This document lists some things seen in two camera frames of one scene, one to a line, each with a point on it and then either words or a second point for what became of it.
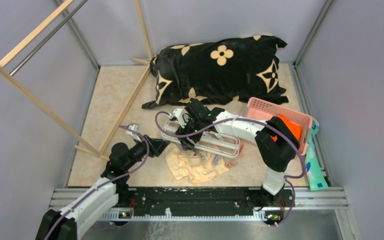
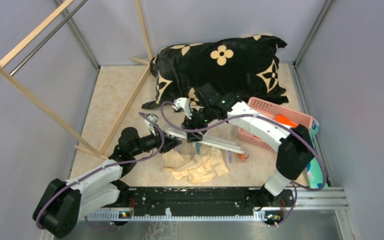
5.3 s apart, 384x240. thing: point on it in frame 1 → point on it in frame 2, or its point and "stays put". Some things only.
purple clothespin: x=216 y=159 → x=230 y=156
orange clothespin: x=241 y=149 → x=240 y=156
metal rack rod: x=48 y=37 stays put
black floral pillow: x=243 y=68 stays put
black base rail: x=210 y=203 stays put
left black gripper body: x=153 y=152 → x=164 y=149
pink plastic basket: x=261 y=110 stays put
